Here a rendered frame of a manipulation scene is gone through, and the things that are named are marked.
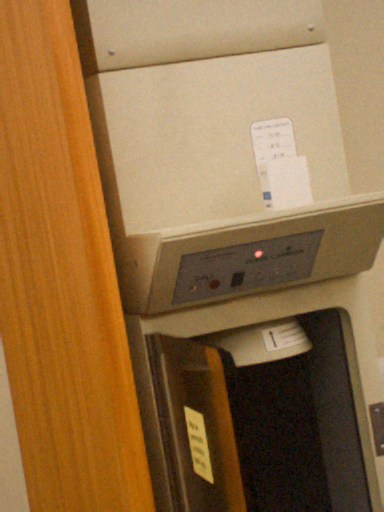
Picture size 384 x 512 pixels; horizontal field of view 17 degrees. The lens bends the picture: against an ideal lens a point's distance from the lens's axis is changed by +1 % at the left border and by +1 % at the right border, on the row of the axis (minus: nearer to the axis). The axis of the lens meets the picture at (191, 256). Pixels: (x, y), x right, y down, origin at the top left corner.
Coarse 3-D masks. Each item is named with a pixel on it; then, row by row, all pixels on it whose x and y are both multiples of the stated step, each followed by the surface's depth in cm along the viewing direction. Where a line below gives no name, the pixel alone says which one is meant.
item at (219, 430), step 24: (168, 336) 152; (168, 360) 154; (192, 360) 143; (216, 360) 134; (168, 384) 156; (192, 384) 145; (216, 384) 135; (168, 408) 158; (192, 408) 147; (216, 408) 137; (216, 432) 139; (240, 432) 133; (216, 456) 140; (240, 456) 133; (192, 480) 153; (216, 480) 142; (240, 480) 133; (192, 504) 155; (216, 504) 144; (240, 504) 135
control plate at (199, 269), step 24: (264, 240) 159; (288, 240) 161; (312, 240) 162; (192, 264) 157; (216, 264) 158; (240, 264) 160; (264, 264) 162; (288, 264) 164; (312, 264) 166; (216, 288) 162; (240, 288) 164
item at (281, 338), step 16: (272, 320) 173; (288, 320) 175; (208, 336) 174; (224, 336) 172; (240, 336) 172; (256, 336) 172; (272, 336) 172; (288, 336) 173; (304, 336) 176; (240, 352) 171; (256, 352) 171; (272, 352) 171; (288, 352) 172; (304, 352) 174
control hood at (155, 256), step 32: (192, 224) 159; (224, 224) 154; (256, 224) 156; (288, 224) 159; (320, 224) 161; (352, 224) 163; (160, 256) 153; (320, 256) 166; (352, 256) 168; (160, 288) 158; (256, 288) 165
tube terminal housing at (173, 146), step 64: (192, 64) 166; (256, 64) 169; (320, 64) 172; (128, 128) 162; (192, 128) 166; (320, 128) 172; (128, 192) 162; (192, 192) 165; (256, 192) 169; (320, 192) 172; (128, 256) 162; (128, 320) 167; (192, 320) 165; (256, 320) 169
